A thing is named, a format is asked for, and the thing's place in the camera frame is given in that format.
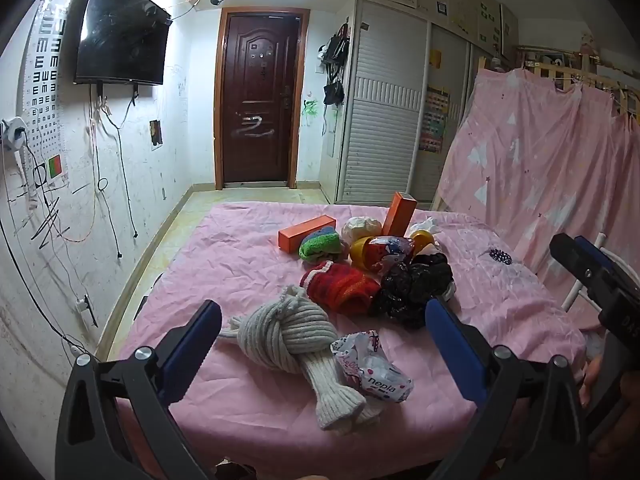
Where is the small black handbag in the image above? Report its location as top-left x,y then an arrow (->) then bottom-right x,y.
323,80 -> 346,107

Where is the eye chart poster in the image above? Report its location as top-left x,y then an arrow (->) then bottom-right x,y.
19,0 -> 68,181

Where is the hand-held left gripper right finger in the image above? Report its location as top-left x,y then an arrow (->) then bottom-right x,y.
424,296 -> 591,480

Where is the black power cable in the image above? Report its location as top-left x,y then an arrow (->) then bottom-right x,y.
102,95 -> 138,261

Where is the green knit sock ball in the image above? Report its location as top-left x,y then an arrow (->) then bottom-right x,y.
299,226 -> 351,263

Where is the black plastic bag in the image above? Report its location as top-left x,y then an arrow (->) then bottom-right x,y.
370,252 -> 455,330

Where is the cream sock ball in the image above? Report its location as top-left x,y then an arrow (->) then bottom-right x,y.
341,216 -> 383,243

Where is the wall-mounted black television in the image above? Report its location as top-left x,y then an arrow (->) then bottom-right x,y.
73,0 -> 172,87

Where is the yellow plastic cup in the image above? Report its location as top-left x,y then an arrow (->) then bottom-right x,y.
349,236 -> 383,272
410,230 -> 437,256

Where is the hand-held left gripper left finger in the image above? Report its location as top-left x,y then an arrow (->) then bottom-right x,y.
54,300 -> 223,480

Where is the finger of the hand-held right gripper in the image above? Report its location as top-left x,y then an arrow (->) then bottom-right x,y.
574,235 -> 640,291
549,233 -> 608,306

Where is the white wall plug adapter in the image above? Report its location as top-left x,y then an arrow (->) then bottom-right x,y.
1,116 -> 28,151

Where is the pink printed curtain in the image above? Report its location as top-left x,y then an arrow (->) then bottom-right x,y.
435,67 -> 640,321

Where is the white tissue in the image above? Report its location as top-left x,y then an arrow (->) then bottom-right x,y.
405,216 -> 443,248

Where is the pink bedsheet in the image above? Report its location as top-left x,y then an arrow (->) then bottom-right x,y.
105,202 -> 588,480

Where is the wooden bunk bed frame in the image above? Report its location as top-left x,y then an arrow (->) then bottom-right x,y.
432,55 -> 640,211

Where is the colourful chart poster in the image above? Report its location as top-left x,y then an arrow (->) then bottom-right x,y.
419,85 -> 451,155

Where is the dark brown wooden door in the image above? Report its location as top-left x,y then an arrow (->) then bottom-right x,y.
215,7 -> 312,191

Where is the white power strip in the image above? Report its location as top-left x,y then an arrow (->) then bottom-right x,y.
76,294 -> 98,328

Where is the long orange box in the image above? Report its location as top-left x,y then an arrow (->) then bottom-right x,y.
278,215 -> 337,251
382,191 -> 417,238

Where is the red knit sock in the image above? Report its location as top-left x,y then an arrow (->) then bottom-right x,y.
300,261 -> 382,317

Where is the white tissue packet wrapper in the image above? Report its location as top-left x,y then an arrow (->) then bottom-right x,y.
330,331 -> 415,404

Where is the white slatted wardrobe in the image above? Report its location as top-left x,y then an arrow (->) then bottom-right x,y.
332,0 -> 481,206

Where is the colourful snack wrapper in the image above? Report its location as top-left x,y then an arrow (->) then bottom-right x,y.
370,235 -> 416,266

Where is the cream knit scarf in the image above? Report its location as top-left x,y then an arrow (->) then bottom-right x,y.
217,285 -> 383,435

